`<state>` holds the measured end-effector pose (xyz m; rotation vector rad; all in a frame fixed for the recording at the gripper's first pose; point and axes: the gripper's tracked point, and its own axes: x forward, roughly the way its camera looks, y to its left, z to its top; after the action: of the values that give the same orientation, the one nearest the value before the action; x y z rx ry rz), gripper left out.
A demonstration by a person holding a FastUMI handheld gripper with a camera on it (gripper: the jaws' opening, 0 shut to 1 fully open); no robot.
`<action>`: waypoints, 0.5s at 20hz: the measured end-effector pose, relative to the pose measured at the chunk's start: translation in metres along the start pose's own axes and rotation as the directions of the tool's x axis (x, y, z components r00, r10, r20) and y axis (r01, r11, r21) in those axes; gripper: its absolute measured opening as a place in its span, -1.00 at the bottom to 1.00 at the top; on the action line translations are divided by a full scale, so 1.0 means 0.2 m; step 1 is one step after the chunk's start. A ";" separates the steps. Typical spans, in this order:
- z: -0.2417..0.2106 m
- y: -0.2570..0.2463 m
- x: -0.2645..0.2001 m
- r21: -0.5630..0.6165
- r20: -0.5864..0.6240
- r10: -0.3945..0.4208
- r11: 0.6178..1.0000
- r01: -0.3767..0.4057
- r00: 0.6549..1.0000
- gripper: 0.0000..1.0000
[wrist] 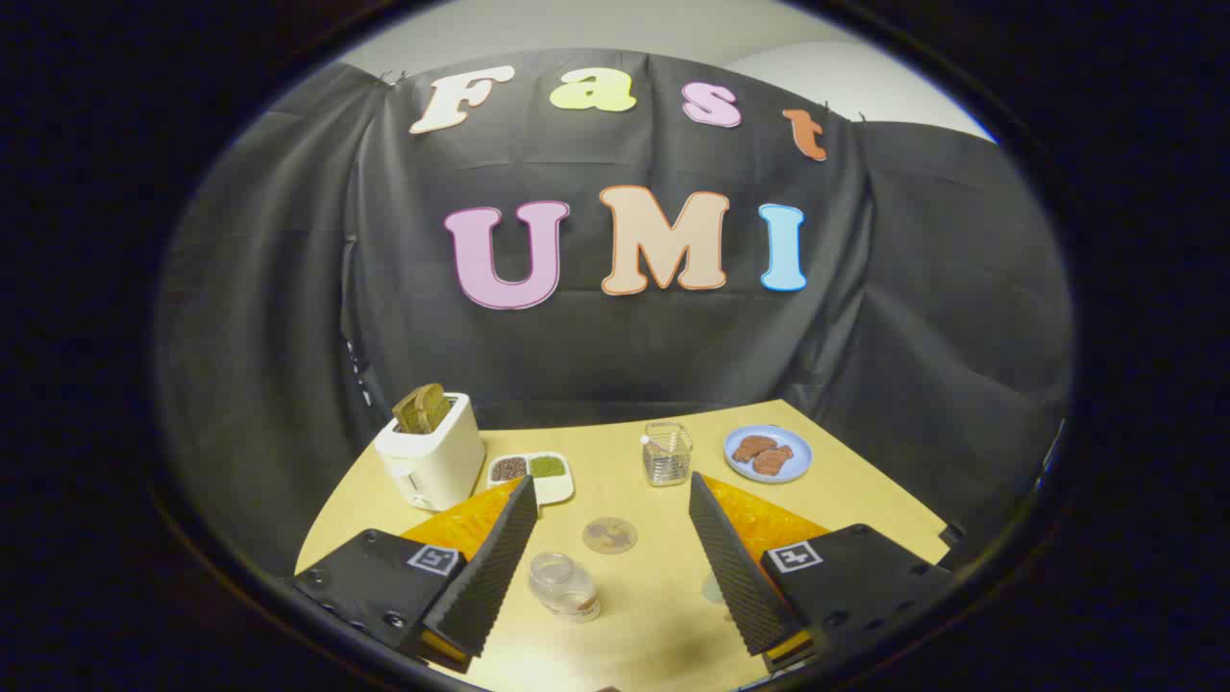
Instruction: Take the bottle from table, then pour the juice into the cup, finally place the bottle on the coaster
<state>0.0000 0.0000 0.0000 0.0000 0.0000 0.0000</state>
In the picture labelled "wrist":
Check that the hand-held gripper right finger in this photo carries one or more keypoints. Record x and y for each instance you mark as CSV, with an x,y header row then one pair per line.
x,y
735,567

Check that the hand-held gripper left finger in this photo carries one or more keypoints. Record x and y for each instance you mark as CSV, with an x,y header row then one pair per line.
x,y
490,567

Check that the clear plastic juice bottle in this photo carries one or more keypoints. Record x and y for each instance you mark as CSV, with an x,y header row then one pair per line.
x,y
563,584

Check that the round clear coaster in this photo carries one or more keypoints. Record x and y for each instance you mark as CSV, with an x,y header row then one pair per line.
x,y
609,535

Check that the clear glass cup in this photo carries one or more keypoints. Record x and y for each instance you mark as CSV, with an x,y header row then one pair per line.
x,y
667,454

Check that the small grey round disc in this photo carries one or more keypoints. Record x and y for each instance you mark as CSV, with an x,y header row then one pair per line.
x,y
713,588

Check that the white divided tray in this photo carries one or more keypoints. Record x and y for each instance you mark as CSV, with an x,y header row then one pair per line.
x,y
531,473

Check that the brown meat piece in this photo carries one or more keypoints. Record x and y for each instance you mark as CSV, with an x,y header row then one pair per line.
x,y
774,461
752,447

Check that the wooden table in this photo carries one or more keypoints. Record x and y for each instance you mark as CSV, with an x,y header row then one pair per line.
x,y
639,630

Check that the light blue plate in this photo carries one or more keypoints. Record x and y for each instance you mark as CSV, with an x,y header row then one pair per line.
x,y
769,454

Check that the white toaster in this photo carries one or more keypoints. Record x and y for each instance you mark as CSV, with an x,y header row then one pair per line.
x,y
432,461

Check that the brown toast slice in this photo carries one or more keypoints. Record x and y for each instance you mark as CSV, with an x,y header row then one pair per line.
x,y
421,409

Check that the black backdrop cloth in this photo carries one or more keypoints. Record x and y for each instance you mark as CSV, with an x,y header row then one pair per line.
x,y
596,356

